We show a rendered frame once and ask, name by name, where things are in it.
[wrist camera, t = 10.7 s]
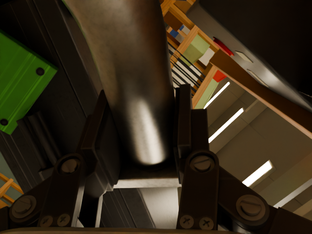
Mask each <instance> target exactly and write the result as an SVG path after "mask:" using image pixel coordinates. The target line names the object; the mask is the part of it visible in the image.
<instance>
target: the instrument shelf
mask: <svg viewBox="0 0 312 234"><path fill-rule="evenodd" d="M209 62H210V63H211V64H212V65H213V66H214V67H215V68H216V69H218V70H219V71H220V72H222V73H223V74H225V75H226V76H227V77H229V78H230V79H231V80H233V81H234V82H235V83H237V84H238V85H239V86H241V87H242V88H243V89H245V90H246V91H248V92H249V93H250V94H252V95H253V96H254V97H256V98H257V99H258V100H260V101H261V102H262V103H264V104H265V105H266V106H268V107H269V108H270V109H272V110H273V111H275V112H276V113H277V114H279V115H280V116H281V117H283V118H284V119H285V120H287V121H288V122H289V123H291V124H292V125H293V126H295V127H296V128H297V129H299V130H300V131H302V132H303V133H304V134H306V135H307V136H308V137H310V138H311V139H312V113H310V112H308V111H307V110H305V109H303V108H301V107H300V106H298V105H296V104H294V103H293V102H291V101H289V100H287V99H285V98H284V97H282V96H280V95H278V94H277V93H275V92H273V91H271V90H270V89H268V88H266V87H264V86H262V85H261V84H259V83H258V82H257V81H256V80H255V79H254V78H253V77H252V76H251V75H250V74H248V73H247V72H246V71H245V70H244V69H243V68H242V67H241V66H240V65H239V64H237V63H236V62H235V61H234V60H233V59H232V58H231V57H230V56H228V55H227V54H226V53H225V52H223V51H222V50H221V49H219V50H218V51H217V52H216V53H215V54H214V56H213V57H212V58H211V59H210V60H209Z"/></svg>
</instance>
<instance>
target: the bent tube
mask: <svg viewBox="0 0 312 234"><path fill-rule="evenodd" d="M62 1H63V3H64V4H65V6H66V7H67V8H68V10H69V11H70V13H71V15H72V16H73V18H74V19H75V21H76V23H77V24H78V26H79V28H80V30H81V32H82V34H83V36H84V38H85V40H86V42H87V44H88V47H89V49H90V52H91V55H92V58H93V61H94V63H95V66H96V69H97V72H98V75H99V78H100V81H101V84H102V87H103V90H104V92H105V95H106V98H107V101H108V104H109V107H110V110H111V113H112V116H113V119H114V121H115V124H116V127H117V131H118V133H119V136H120V139H121V142H122V145H123V148H124V154H123V160H122V164H121V169H120V174H119V178H118V183H117V185H114V188H152V187H181V186H182V185H181V184H179V181H178V175H177V169H176V162H175V156H174V151H173V129H174V112H175V93H174V86H173V79H172V71H171V64H170V57H169V47H168V40H167V34H166V28H165V22H164V18H163V13H162V9H161V5H160V2H159V0H62Z"/></svg>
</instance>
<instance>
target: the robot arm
mask: <svg viewBox="0 0 312 234"><path fill-rule="evenodd" d="M173 151H174V156H175V163H176V169H177V175H178V181H179V184H181V185H182V191H181V198H180V205H179V211H178V218H177V225H176V229H160V228H110V227H99V224H100V216H101V209H102V202H103V194H104V193H106V191H113V188H114V185H117V183H118V178H119V174H120V169H121V164H122V160H123V155H124V148H123V145H122V142H121V139H120V136H119V133H118V131H117V127H116V124H115V121H114V119H113V116H112V113H111V110H110V107H109V104H108V101H107V98H106V95H105V92H104V90H101V92H100V94H99V97H98V100H97V103H96V106H95V109H94V111H93V114H92V115H89V116H88V117H87V119H86V122H85V124H84V127H83V130H82V133H81V136H80V138H79V141H78V144H77V146H76V149H75V152H74V153H70V154H66V155H64V156H62V157H61V158H60V159H58V161H57V162H56V164H55V166H54V169H53V172H52V175H51V176H50V177H48V178H46V179H45V180H44V181H42V182H41V183H39V184H38V185H36V186H35V187H33V188H32V189H31V190H29V191H27V192H26V193H24V194H23V195H22V196H20V197H19V198H18V199H17V200H15V201H14V203H13V204H12V205H11V207H8V206H5V207H3V208H1V209H0V234H312V221H311V220H309V219H306V218H304V217H302V216H299V215H297V214H295V213H292V212H290V211H288V210H285V209H283V208H281V207H278V208H275V207H273V206H271V205H268V203H267V202H266V200H265V199H264V198H263V197H262V196H260V195H259V194H257V193H256V192H255V191H253V190H252V189H251V188H249V187H248V186H247V185H245V184H244V183H242V182H241V181H240V180H238V179H237V178H236V177H234V176H233V175H232V174H230V173H229V172H227V171H226V170H225V169H223V168H222V167H221V166H219V159H218V157H217V155H216V154H215V153H214V152H212V151H210V150H209V137H208V116H207V109H193V105H192V94H191V84H180V87H176V89H175V112H174V129H173ZM218 225H220V226H221V227H222V228H223V229H224V230H225V231H219V230H218Z"/></svg>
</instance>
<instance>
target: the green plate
mask: <svg viewBox="0 0 312 234"><path fill-rule="evenodd" d="M57 71H58V67H56V66H55V65H53V64H52V63H50V62H49V61H47V60H46V59H44V58H43V57H41V56H40V55H38V54H37V53H36V52H34V51H33V50H31V49H30V48H28V47H27V46H25V45H24V44H22V43H21V42H19V41H18V40H16V39H15V38H13V37H12V36H10V35H9V34H8V33H6V32H5V31H3V30H1V29H0V130H1V131H3V132H5V133H7V134H9V135H11V134H12V133H13V131H14V130H15V129H16V127H17V126H18V124H17V122H16V121H17V120H19V119H21V118H23V117H24V116H25V115H26V114H27V112H28V111H29V110H30V108H31V107H32V106H33V104H34V103H35V101H36V100H37V99H38V97H39V96H40V95H41V93H42V92H43V90H44V89H45V88H46V87H47V85H48V84H49V82H50V81H51V80H52V78H53V77H54V75H55V74H56V73H57Z"/></svg>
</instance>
